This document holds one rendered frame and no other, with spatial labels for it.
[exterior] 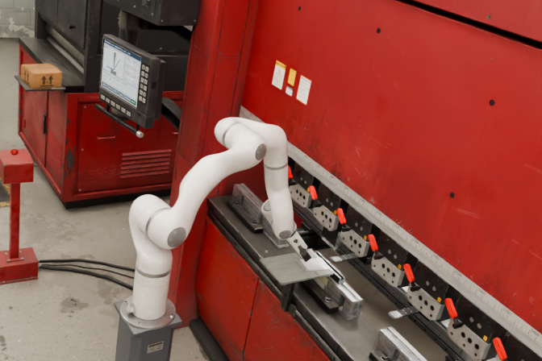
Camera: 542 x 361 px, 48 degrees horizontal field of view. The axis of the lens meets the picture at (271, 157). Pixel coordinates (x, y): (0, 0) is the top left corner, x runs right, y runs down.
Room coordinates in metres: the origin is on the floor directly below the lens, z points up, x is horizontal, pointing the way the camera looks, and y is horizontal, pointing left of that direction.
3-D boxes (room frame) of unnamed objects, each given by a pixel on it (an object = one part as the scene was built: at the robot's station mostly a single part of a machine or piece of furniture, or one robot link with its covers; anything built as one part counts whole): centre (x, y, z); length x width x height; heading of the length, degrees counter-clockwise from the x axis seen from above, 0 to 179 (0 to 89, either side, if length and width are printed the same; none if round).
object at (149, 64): (2.96, 0.77, 1.42); 0.45 x 0.12 x 0.36; 49
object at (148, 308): (1.71, 0.32, 1.09); 0.19 x 0.19 x 0.18
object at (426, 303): (1.80, -0.64, 1.26); 0.15 x 0.09 x 0.17; 35
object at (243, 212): (2.73, 0.08, 0.89); 0.30 x 0.05 x 0.03; 35
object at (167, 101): (3.18, 0.65, 1.17); 0.40 x 0.24 x 0.07; 35
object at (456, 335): (1.64, -0.76, 1.26); 0.15 x 0.09 x 0.17; 35
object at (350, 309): (2.23, -0.35, 0.92); 0.39 x 0.06 x 0.10; 35
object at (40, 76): (3.84, 1.63, 1.04); 0.30 x 0.26 x 0.12; 39
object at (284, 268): (2.19, -0.19, 1.00); 0.26 x 0.18 x 0.01; 125
